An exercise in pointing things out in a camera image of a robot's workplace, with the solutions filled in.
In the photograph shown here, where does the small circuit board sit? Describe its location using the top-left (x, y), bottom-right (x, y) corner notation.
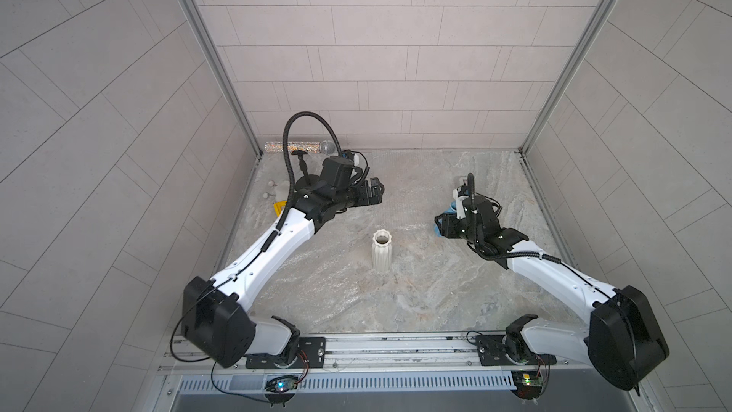
top-left (511, 371), bottom-right (544, 401)
top-left (265, 376), bottom-right (299, 394)

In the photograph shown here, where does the white ribbed ceramic vase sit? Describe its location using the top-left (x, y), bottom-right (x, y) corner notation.
top-left (372, 229), bottom-right (393, 273)

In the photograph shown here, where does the aluminium mounting rail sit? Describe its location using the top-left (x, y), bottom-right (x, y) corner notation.
top-left (161, 330), bottom-right (586, 370)

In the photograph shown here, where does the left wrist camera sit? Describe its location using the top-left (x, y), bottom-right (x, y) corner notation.
top-left (320, 156), bottom-right (355, 189)

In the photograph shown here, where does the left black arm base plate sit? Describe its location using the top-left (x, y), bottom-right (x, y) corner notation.
top-left (245, 337), bottom-right (327, 369)

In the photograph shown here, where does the left small circuit board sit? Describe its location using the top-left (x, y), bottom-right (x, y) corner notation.
top-left (265, 376), bottom-right (299, 394)

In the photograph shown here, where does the right small circuit board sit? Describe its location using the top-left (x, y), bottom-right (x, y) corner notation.
top-left (511, 371), bottom-right (544, 401)

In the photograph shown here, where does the yellow plastic triangular frame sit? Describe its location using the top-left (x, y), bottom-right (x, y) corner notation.
top-left (273, 201), bottom-right (287, 217)

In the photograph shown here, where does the white plastic toy figure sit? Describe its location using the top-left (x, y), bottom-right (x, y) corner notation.
top-left (263, 180), bottom-right (291, 202)

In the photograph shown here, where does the silver glitter ball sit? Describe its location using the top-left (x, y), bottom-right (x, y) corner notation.
top-left (318, 140), bottom-right (337, 156)

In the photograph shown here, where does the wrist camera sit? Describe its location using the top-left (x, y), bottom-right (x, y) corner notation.
top-left (452, 183), bottom-right (480, 219)
top-left (320, 156), bottom-right (355, 189)

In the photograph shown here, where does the glittery silver strip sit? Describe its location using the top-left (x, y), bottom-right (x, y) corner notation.
top-left (264, 141), bottom-right (320, 154)

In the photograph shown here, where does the black round base stand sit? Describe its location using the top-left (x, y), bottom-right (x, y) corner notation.
top-left (291, 150), bottom-right (321, 196)

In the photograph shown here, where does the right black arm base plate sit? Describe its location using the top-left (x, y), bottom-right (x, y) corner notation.
top-left (470, 334), bottom-right (557, 366)

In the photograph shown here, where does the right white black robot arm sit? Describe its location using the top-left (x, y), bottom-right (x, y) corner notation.
top-left (435, 210), bottom-right (670, 391)

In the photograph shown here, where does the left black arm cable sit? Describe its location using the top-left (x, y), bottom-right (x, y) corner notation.
top-left (284, 111), bottom-right (344, 213)

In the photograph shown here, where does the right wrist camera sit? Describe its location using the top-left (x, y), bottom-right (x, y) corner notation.
top-left (452, 183), bottom-right (480, 219)

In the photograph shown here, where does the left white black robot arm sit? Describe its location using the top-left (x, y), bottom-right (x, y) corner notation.
top-left (180, 177), bottom-right (385, 367)

